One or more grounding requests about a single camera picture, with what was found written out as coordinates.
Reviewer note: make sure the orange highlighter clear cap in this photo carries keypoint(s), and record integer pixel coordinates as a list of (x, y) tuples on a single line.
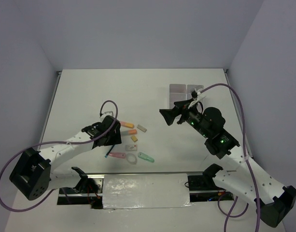
[(129, 132)]

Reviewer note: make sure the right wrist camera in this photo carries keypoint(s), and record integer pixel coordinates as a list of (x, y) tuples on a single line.
[(197, 96)]

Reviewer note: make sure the left white compartment container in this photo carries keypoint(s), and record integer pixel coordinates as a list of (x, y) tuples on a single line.
[(177, 93)]

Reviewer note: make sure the blue pen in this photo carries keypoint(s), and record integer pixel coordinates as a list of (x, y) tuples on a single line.
[(109, 151)]

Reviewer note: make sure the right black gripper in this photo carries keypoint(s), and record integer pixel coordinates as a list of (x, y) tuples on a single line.
[(170, 114)]

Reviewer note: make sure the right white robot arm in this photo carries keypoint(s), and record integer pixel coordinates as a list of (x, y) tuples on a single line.
[(234, 171)]

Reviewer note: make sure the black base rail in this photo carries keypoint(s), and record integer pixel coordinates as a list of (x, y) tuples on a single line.
[(198, 188)]

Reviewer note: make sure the white base cover plate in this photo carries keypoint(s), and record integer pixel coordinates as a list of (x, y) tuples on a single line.
[(145, 191)]

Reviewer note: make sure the green highlighter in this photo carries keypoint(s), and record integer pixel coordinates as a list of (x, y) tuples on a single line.
[(145, 157)]

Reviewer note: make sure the grey eraser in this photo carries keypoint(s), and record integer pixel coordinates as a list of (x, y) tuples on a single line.
[(140, 127)]

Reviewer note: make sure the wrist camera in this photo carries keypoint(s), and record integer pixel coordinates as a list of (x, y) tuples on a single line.
[(107, 113), (197, 96)]

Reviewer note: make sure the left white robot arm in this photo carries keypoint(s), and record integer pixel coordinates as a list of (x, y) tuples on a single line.
[(36, 170)]

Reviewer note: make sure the white eraser red label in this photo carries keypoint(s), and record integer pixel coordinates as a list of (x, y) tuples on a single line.
[(131, 147)]

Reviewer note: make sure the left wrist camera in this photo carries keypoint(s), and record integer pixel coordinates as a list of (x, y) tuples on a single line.
[(107, 113)]

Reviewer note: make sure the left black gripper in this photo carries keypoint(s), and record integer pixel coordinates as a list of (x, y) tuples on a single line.
[(116, 138)]

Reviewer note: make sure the white compartment container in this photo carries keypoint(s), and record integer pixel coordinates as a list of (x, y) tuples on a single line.
[(177, 93), (196, 88)]

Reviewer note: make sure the right white compartment container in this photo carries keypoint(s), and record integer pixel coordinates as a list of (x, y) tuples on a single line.
[(196, 88)]

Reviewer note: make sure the yellow eraser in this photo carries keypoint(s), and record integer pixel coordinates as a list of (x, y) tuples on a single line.
[(134, 138)]

